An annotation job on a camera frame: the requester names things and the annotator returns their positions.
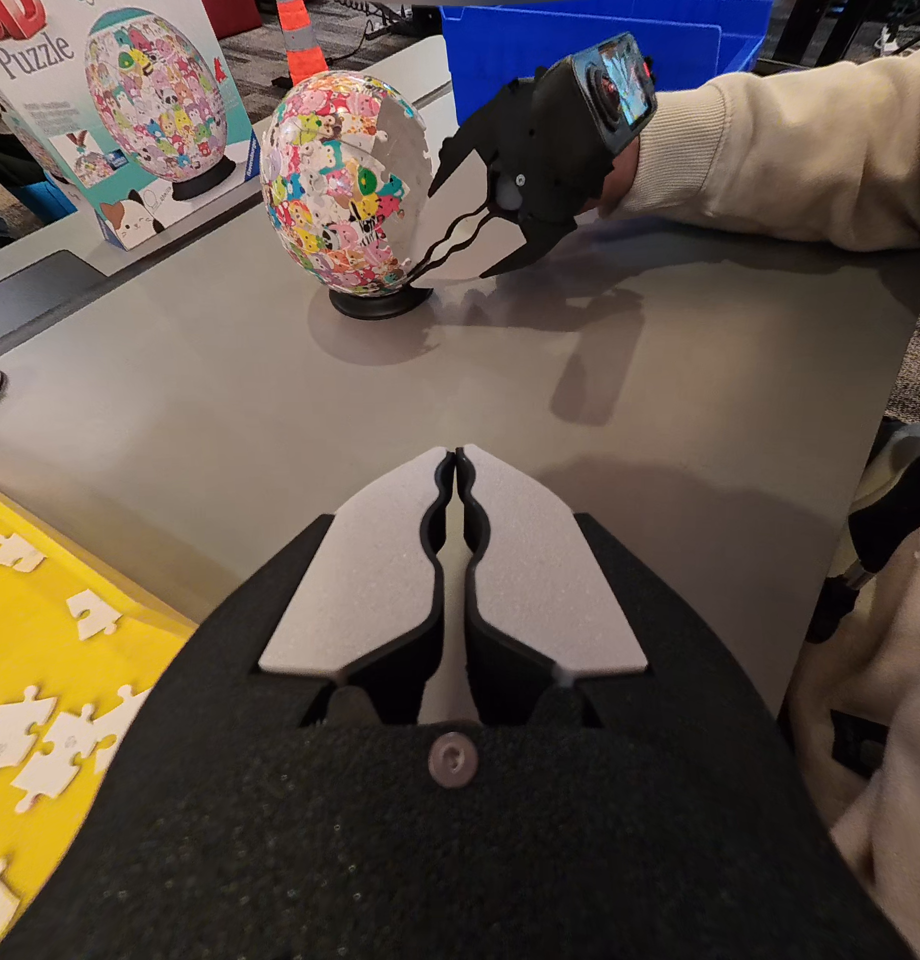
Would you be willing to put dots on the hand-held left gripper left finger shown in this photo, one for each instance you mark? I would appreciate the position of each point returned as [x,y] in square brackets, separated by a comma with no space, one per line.
[355,592]

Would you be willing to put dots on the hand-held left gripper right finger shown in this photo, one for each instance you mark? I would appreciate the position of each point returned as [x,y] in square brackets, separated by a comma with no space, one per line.
[550,592]

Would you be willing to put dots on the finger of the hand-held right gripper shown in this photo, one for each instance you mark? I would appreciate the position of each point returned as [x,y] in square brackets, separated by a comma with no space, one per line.
[449,236]
[482,236]

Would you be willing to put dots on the colourful puzzle ball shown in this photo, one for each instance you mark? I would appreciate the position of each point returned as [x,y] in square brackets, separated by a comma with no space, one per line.
[325,187]

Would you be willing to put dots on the yellow plastic bin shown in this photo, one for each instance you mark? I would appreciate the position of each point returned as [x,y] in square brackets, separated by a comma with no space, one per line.
[55,660]

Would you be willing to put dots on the person's right forearm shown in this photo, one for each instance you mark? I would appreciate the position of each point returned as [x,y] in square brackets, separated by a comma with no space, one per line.
[790,142]

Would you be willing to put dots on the black ball stand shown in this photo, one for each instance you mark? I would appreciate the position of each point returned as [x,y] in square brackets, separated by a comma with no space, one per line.
[377,304]

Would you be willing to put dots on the printed puzzle box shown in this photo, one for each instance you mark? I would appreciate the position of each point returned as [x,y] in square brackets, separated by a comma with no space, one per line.
[130,112]

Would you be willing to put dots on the person's right hand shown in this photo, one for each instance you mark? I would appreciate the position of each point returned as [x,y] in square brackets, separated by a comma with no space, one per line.
[619,180]

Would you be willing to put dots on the blue divided plastic bin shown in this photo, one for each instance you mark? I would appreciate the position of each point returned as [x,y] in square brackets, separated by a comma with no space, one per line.
[542,45]

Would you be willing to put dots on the orange traffic cone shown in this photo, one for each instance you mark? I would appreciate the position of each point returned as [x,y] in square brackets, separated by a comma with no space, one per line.
[299,45]

